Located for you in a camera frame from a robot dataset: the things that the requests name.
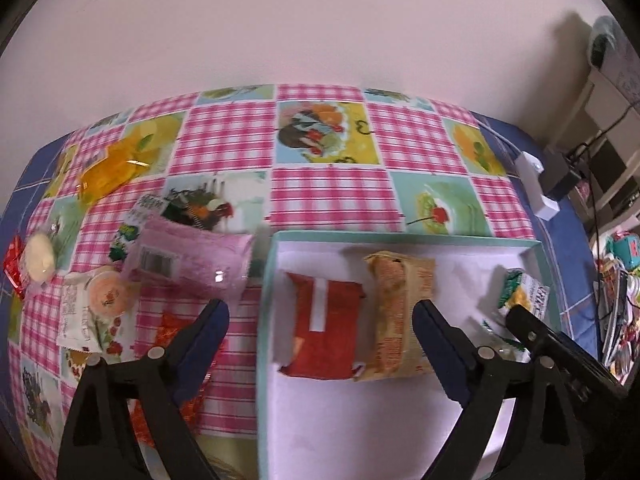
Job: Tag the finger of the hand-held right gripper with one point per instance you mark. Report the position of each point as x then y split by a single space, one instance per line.
535 332

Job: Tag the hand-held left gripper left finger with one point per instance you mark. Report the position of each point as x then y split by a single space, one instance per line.
210 340

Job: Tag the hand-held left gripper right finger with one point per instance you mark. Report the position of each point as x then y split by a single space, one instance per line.
440 350

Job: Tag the red orange patterned snack packet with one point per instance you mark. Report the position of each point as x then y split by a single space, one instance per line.
172 332

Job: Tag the green and white snack packet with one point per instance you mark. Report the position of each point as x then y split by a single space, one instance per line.
520 292

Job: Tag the pink snack packet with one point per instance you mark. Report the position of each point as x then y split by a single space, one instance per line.
200 255

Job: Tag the peach cake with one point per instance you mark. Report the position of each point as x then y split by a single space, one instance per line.
100 305

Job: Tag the teal and white cardboard box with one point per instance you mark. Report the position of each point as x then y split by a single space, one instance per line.
350 425

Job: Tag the white bun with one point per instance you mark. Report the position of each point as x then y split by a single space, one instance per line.
40 257

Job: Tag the small red snack packet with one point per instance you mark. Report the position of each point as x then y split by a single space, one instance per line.
14 265

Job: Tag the tan biscuit packet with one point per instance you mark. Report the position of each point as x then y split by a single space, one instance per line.
400 300

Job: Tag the checkered picture tablecloth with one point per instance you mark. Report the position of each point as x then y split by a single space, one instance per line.
565 240

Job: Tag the pile of colourful toys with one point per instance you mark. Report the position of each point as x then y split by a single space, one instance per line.
620 280

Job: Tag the red snack packet white stripe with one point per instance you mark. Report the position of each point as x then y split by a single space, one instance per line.
325 335

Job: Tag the dark green snack packet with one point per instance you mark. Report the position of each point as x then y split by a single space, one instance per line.
145 210

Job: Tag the white power strip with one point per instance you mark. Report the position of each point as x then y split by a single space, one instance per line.
532 175

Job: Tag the black power adapter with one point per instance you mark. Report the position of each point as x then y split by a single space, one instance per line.
560 175

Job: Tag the pink checked printed tablecloth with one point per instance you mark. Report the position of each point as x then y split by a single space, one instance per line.
325 195

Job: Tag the orange translucent snack packet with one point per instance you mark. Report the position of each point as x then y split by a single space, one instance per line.
112 170

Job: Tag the white shelf unit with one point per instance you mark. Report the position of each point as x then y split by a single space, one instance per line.
600 90

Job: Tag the grey green round object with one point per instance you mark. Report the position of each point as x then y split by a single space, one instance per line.
602 40

